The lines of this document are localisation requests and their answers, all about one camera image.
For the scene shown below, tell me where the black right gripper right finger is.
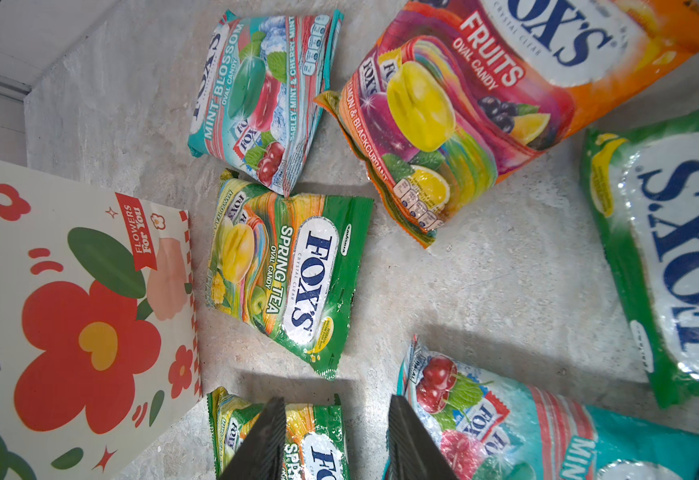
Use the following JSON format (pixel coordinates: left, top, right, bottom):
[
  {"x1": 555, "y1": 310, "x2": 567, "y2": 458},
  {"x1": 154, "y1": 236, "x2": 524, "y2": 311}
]
[{"x1": 385, "y1": 395, "x2": 457, "y2": 480}]

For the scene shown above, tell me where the green Fox's candy packet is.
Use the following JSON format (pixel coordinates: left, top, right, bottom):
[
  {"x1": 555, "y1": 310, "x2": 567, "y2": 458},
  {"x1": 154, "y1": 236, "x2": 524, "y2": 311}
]
[{"x1": 205, "y1": 171, "x2": 373, "y2": 381}]

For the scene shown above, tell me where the orange Fox's candy packet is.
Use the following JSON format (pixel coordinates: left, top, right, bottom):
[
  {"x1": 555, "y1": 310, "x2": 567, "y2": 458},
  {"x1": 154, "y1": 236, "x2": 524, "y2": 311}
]
[{"x1": 316, "y1": 0, "x2": 699, "y2": 247}]

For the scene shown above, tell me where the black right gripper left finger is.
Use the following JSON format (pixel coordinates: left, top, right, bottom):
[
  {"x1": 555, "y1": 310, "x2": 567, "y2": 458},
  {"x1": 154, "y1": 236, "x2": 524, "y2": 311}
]
[{"x1": 217, "y1": 397, "x2": 287, "y2": 480}]

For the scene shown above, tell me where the white floral paper bag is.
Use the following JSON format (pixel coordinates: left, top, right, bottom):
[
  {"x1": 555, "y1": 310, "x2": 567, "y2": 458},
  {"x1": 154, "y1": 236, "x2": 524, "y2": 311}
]
[{"x1": 0, "y1": 160, "x2": 201, "y2": 479}]

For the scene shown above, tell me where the yellow-green Fox's candy packet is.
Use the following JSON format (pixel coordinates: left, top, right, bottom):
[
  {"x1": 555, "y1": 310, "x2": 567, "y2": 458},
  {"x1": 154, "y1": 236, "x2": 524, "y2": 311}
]
[{"x1": 581, "y1": 110, "x2": 699, "y2": 408}]

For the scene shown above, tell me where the teal candy packet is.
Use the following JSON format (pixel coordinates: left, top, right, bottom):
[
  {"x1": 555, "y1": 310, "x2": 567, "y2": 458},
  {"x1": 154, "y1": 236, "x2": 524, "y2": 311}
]
[{"x1": 187, "y1": 10, "x2": 343, "y2": 196}]

